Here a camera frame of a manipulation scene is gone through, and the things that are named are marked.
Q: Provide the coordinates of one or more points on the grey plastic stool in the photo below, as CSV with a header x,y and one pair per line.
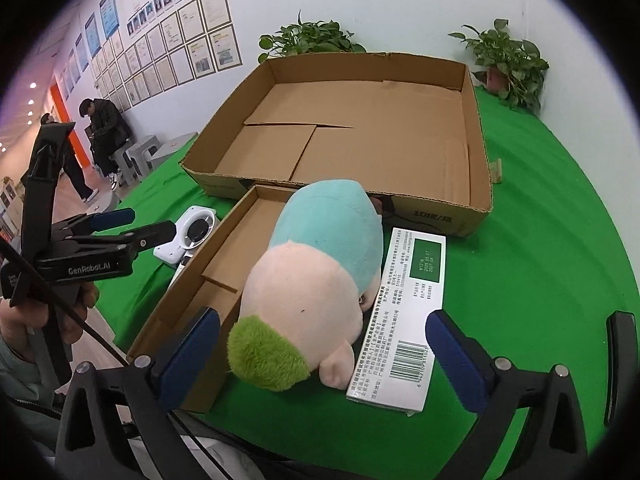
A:
x,y
133,159

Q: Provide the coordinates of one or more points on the green table cloth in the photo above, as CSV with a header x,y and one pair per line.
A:
x,y
534,283

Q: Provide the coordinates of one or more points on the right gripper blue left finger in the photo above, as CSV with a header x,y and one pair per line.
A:
x,y
184,357

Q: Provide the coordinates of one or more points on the white green medicine box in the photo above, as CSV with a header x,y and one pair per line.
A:
x,y
395,362

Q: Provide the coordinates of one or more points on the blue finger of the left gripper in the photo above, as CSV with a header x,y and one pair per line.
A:
x,y
103,221
153,235

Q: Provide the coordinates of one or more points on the small wooden block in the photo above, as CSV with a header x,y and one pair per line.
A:
x,y
496,172

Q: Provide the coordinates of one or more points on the right potted green plant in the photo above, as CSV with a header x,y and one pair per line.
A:
x,y
511,69

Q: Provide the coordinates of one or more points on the plush doll teal pink green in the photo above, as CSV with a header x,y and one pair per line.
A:
x,y
304,300

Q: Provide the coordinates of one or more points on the large shallow cardboard box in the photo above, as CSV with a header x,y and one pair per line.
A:
x,y
406,127

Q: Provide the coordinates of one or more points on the left potted green plant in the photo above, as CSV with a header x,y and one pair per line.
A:
x,y
305,38

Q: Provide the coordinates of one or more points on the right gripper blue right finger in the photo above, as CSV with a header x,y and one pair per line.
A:
x,y
464,361

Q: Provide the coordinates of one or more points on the black flat object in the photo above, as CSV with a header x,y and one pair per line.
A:
x,y
623,360

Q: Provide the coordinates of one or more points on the person's left hand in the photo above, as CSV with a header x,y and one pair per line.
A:
x,y
16,322

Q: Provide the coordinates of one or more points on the small narrow cardboard box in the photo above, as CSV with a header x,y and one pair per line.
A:
x,y
215,277

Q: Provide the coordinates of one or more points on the person in dark jacket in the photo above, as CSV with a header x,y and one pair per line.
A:
x,y
109,131

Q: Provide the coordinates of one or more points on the framed certificates on wall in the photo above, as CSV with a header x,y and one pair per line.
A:
x,y
166,44

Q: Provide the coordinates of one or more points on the potted green plant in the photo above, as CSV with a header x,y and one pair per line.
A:
x,y
305,38
511,69

